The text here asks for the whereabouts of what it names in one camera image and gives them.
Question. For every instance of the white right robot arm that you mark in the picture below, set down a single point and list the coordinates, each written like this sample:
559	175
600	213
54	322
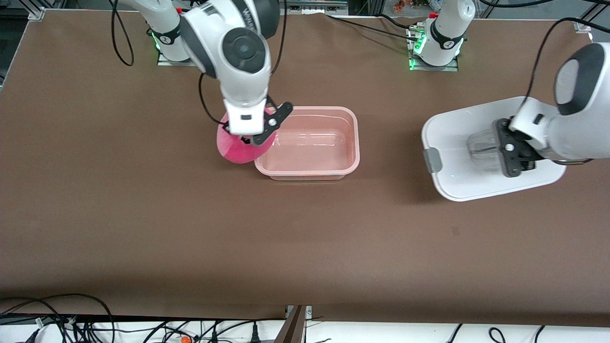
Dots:
243	47

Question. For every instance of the aluminium frame corner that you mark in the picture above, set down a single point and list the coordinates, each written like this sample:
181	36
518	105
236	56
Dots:
582	27
36	14

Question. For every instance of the pink plush toy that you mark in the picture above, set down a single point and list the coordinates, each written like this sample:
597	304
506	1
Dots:
236	151

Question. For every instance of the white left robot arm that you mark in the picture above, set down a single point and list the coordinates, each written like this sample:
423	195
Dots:
579	81

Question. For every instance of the white container lid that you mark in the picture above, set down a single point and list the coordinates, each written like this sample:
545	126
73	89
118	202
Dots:
457	181

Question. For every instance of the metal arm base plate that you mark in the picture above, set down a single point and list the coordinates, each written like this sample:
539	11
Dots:
164	62
429	68

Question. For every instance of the small orange background figure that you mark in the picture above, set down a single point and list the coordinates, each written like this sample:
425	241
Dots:
399	5

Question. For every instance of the pink plastic box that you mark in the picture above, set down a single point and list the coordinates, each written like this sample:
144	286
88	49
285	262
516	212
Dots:
310	162

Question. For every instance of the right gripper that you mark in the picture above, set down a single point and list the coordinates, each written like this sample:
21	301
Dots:
245	140

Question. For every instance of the brown wooden post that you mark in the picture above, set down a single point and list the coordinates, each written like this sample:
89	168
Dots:
293	328

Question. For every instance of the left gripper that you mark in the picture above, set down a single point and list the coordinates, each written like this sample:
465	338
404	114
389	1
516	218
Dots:
530	155

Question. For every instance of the metal table edge bracket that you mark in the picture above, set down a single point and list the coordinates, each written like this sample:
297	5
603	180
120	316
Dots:
309	312

